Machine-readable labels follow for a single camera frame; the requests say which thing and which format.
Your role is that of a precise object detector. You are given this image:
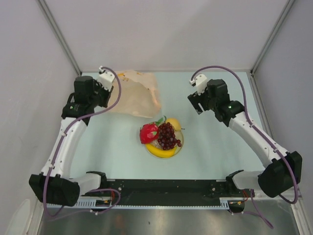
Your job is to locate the orange fake fruit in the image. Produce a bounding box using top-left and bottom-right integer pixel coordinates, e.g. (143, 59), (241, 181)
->
(166, 118), (182, 131)

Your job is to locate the translucent banana-print plastic bag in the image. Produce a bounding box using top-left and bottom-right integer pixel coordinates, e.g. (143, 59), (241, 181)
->
(109, 70), (161, 118)

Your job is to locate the dark red fake fruit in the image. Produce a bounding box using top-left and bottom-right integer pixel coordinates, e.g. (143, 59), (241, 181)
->
(157, 122), (182, 150)

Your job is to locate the yellow fake banana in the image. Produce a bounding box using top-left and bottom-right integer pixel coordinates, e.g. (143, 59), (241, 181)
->
(145, 144), (178, 159)

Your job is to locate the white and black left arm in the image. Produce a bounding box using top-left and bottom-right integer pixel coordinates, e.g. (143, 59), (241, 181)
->
(29, 71), (115, 207)

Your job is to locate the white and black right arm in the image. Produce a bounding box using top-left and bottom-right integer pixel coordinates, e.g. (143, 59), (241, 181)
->
(188, 74), (302, 198)

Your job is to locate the cream plate with leaf motif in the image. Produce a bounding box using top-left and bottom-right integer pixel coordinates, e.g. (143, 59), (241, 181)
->
(143, 131), (184, 159)

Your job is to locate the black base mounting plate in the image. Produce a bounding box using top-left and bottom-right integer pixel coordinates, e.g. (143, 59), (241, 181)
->
(104, 179), (250, 212)

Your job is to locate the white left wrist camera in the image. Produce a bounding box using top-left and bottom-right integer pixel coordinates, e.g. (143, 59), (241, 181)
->
(96, 66), (115, 91)

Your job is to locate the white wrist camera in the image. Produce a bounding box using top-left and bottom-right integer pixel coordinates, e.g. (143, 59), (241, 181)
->
(189, 74), (208, 95)
(96, 66), (115, 91)

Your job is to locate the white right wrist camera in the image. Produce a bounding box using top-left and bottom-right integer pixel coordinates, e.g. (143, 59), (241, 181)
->
(189, 74), (208, 95)

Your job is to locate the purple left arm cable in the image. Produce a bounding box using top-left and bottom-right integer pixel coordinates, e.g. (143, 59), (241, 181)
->
(43, 66), (122, 222)

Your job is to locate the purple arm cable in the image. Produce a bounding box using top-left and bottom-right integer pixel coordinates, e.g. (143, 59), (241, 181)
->
(192, 65), (300, 230)
(43, 66), (122, 222)

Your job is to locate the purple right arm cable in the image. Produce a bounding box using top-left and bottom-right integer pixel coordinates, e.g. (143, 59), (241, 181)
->
(192, 65), (300, 230)

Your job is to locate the aluminium right side rail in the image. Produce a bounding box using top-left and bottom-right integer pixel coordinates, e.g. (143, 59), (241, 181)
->
(247, 71), (274, 139)

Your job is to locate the white slotted cable duct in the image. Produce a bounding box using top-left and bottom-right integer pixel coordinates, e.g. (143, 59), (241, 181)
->
(45, 197), (232, 209)

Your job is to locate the aluminium left corner post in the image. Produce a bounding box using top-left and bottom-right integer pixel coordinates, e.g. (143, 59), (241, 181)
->
(36, 0), (82, 75)

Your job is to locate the aluminium corner post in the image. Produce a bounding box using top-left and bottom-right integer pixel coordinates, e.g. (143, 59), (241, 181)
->
(36, 0), (82, 75)
(250, 0), (297, 76)

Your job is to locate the aluminium right corner post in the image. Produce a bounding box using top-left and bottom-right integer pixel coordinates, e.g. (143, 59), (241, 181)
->
(250, 0), (297, 76)

